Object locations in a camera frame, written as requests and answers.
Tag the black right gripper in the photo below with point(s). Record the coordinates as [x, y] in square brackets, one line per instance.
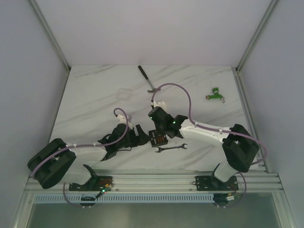
[156, 127]

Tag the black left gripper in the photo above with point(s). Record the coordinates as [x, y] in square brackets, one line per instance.
[137, 137]

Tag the black fuse box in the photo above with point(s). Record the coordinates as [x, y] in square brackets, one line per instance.
[157, 138]

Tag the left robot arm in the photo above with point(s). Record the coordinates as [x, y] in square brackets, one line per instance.
[59, 162]

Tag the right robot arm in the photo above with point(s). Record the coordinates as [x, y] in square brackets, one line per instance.
[239, 147]

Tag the clear fuse box lid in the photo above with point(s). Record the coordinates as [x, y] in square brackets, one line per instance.
[124, 94]

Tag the steel open-end wrench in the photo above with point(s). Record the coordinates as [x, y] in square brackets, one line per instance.
[161, 149]

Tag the claw hammer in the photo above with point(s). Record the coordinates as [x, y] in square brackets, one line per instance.
[153, 88]

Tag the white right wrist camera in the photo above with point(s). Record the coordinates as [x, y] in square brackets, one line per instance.
[160, 104]

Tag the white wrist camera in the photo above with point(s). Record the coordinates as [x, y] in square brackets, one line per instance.
[124, 118]
[160, 104]

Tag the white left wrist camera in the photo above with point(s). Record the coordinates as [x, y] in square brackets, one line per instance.
[124, 118]

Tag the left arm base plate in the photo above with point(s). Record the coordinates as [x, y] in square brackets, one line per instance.
[99, 183]

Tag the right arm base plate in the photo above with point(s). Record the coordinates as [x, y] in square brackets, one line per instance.
[210, 183]

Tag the slotted cable duct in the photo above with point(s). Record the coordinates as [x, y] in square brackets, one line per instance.
[78, 198]

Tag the aluminium frame rail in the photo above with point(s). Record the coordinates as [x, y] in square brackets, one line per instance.
[49, 34]

